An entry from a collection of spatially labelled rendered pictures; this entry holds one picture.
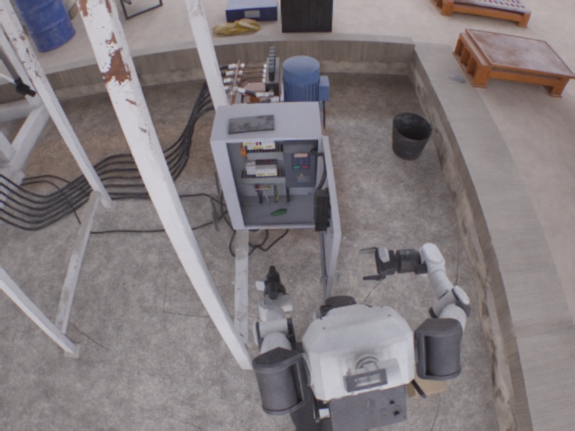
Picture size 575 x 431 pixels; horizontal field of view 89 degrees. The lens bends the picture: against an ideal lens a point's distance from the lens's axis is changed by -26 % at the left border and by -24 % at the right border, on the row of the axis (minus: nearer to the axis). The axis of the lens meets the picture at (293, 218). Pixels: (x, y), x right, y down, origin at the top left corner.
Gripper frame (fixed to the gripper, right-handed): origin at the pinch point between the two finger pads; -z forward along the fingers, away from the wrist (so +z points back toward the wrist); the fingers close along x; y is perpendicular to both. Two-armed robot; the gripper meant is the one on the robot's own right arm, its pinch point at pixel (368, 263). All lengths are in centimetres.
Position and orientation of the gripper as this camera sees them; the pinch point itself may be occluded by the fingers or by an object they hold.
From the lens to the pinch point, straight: 137.6
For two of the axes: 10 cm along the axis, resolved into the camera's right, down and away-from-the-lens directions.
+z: 10.0, -0.4, 0.0
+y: 0.2, 5.5, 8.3
